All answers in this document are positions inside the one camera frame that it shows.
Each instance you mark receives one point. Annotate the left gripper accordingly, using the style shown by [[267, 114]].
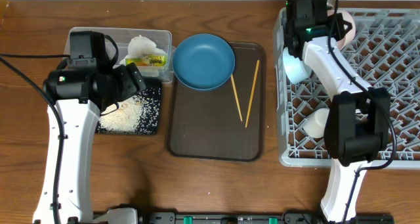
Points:
[[132, 83]]

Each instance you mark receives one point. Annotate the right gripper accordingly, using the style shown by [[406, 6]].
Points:
[[339, 25]]

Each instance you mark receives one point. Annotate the white pink bowl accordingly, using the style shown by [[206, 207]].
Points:
[[345, 30]]

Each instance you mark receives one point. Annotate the leftover rice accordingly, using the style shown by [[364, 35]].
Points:
[[126, 117]]

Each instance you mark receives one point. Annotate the white napkin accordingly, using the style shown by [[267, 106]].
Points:
[[140, 46]]

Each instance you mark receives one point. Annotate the light blue bowl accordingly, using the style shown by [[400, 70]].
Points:
[[295, 69]]

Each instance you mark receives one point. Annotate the white cream cup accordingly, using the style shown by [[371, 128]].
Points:
[[316, 123]]

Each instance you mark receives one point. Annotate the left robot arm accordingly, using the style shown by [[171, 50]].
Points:
[[78, 91]]

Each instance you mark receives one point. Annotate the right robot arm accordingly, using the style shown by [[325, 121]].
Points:
[[357, 123]]

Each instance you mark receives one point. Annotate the black waste tray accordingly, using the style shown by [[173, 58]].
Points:
[[144, 105]]

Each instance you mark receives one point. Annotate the grey dishwasher rack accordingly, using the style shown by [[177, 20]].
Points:
[[385, 52]]

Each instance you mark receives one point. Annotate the clear plastic waste bin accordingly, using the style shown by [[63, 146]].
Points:
[[122, 38]]

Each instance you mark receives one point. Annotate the dark blue plate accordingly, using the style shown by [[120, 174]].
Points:
[[204, 62]]

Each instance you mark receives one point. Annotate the brown serving tray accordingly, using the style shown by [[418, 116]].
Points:
[[206, 124]]

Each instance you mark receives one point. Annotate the left wooden chopstick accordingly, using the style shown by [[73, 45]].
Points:
[[236, 97]]

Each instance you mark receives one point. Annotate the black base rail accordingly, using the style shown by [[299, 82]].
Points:
[[229, 218]]

